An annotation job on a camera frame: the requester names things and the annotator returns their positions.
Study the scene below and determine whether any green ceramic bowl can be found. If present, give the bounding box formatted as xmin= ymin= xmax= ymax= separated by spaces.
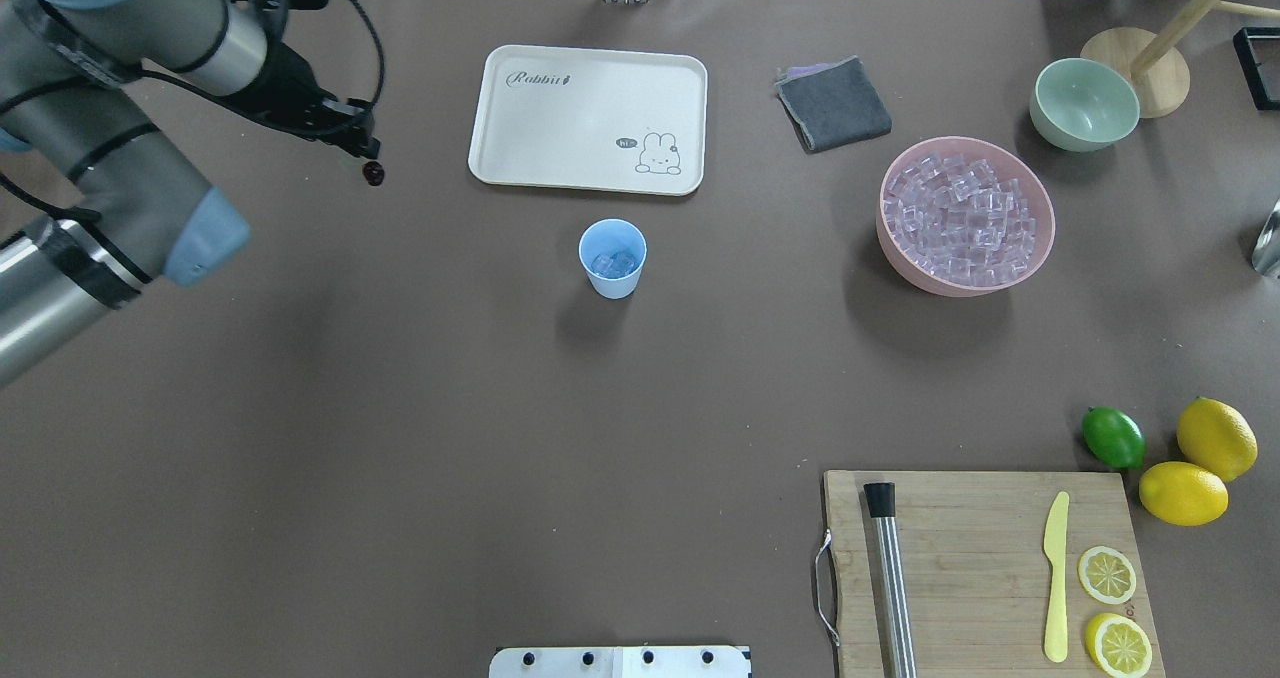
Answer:
xmin=1029 ymin=58 xmax=1140 ymax=154

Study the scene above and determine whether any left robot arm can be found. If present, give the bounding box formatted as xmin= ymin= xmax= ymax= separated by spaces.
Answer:
xmin=1 ymin=0 xmax=380 ymax=385

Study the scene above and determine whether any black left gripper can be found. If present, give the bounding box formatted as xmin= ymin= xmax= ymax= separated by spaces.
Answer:
xmin=230 ymin=0 xmax=381 ymax=160

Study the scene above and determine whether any wooden cup stand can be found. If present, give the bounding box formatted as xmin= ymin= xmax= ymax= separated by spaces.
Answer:
xmin=1080 ymin=0 xmax=1277 ymax=119

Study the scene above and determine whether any clear ice cube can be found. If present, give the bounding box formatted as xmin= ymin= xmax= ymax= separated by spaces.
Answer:
xmin=588 ymin=249 xmax=641 ymax=280

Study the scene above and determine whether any yellow lemon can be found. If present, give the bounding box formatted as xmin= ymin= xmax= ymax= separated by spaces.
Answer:
xmin=1176 ymin=397 xmax=1260 ymax=482
xmin=1138 ymin=461 xmax=1229 ymax=527

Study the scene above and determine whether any lemon slice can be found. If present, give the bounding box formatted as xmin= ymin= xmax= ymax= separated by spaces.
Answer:
xmin=1084 ymin=613 xmax=1155 ymax=677
xmin=1076 ymin=545 xmax=1138 ymax=606

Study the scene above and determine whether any yellow plastic knife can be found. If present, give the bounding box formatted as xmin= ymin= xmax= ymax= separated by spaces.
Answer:
xmin=1042 ymin=491 xmax=1070 ymax=664

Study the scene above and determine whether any yellow lemon far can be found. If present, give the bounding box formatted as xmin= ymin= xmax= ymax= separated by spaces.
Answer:
xmin=1176 ymin=397 xmax=1260 ymax=482

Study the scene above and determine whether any steel muddler black tip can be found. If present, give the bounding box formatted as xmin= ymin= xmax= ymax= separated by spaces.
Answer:
xmin=863 ymin=482 xmax=919 ymax=677

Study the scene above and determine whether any lemon slice upper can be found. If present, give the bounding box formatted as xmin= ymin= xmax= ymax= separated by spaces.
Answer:
xmin=1076 ymin=545 xmax=1138 ymax=606

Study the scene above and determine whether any steel shaker cup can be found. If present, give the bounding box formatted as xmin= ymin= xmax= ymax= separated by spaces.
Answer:
xmin=1251 ymin=201 xmax=1280 ymax=280

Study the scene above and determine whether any pink bowl of ice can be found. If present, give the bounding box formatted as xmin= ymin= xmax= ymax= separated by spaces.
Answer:
xmin=876 ymin=136 xmax=1056 ymax=298

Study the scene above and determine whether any cream rabbit tray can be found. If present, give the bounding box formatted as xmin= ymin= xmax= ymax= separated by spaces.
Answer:
xmin=468 ymin=45 xmax=709 ymax=198

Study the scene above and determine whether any dark red cherry pair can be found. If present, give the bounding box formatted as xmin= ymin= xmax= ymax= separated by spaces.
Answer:
xmin=362 ymin=160 xmax=387 ymax=187

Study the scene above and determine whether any yellow lemon near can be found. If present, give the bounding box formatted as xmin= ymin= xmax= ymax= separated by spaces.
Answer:
xmin=1138 ymin=461 xmax=1229 ymax=527

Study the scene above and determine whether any light blue plastic cup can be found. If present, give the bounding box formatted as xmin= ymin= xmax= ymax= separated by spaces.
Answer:
xmin=579 ymin=217 xmax=648 ymax=301

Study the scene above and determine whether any grey folded cloth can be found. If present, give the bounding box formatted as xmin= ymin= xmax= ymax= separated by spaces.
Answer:
xmin=774 ymin=55 xmax=893 ymax=154

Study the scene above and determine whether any lemon slice lower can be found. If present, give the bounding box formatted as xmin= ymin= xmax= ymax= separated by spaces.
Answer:
xmin=1084 ymin=613 xmax=1155 ymax=677

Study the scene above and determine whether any wooden cutting board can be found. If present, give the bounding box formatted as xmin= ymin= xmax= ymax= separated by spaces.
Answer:
xmin=823 ymin=469 xmax=1140 ymax=677

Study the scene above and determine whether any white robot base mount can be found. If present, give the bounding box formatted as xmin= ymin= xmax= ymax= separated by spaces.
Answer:
xmin=488 ymin=645 xmax=754 ymax=677

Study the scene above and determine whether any green lime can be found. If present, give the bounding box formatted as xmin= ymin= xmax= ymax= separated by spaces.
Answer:
xmin=1082 ymin=406 xmax=1147 ymax=469

